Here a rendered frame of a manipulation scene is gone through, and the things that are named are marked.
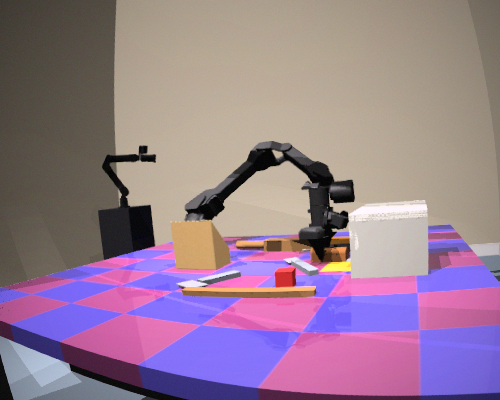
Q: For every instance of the red cube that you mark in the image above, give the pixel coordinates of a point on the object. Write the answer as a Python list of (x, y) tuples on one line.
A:
[(285, 277)]

